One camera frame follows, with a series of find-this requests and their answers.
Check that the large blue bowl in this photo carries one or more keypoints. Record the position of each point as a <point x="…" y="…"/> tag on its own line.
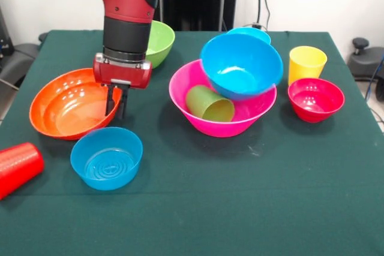
<point x="240" y="70"/>

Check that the yellow cup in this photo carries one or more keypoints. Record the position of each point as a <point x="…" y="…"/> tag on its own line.
<point x="306" y="64"/>

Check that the small ribbed light blue bowl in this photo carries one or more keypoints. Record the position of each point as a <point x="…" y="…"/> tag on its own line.
<point x="252" y="31"/>

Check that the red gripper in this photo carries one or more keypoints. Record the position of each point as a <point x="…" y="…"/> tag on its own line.
<point x="120" y="74"/>

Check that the black device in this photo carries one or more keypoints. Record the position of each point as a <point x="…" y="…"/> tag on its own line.
<point x="4" y="37"/>

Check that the red cup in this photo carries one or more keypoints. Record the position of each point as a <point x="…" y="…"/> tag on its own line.
<point x="18" y="166"/>

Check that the green cup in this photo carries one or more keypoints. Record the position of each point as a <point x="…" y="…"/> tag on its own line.
<point x="210" y="106"/>

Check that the blue straight-sided bowl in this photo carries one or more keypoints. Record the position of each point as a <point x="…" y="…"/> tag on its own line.
<point x="106" y="160"/>

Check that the grey robot base foot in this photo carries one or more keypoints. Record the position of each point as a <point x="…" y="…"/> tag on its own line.
<point x="12" y="67"/>
<point x="364" y="58"/>

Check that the orange bowl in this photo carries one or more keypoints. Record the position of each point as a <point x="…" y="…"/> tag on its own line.
<point x="69" y="109"/>

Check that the green bowl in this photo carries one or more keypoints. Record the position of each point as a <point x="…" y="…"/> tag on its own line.
<point x="160" y="43"/>

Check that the dark green tablecloth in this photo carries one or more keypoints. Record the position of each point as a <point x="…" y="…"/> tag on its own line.
<point x="192" y="223"/>

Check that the large magenta bowl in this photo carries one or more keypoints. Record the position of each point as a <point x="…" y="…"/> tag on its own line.
<point x="255" y="112"/>

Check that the small crimson bowl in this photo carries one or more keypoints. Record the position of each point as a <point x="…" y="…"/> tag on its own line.
<point x="315" y="103"/>

